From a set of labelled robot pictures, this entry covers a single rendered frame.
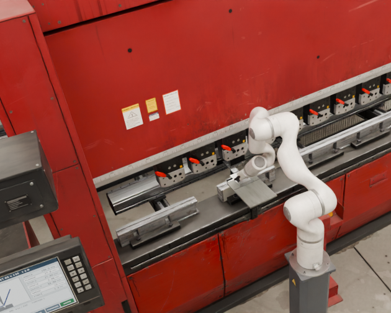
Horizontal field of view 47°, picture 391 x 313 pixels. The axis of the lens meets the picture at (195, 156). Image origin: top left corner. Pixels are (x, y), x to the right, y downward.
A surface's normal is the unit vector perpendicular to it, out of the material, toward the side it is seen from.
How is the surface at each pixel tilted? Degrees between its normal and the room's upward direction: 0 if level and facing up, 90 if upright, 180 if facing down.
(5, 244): 0
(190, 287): 90
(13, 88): 90
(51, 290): 90
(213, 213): 0
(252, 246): 90
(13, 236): 0
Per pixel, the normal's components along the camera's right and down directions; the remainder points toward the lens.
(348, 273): -0.13, -0.80
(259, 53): 0.44, 0.48
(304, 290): -0.46, 0.57
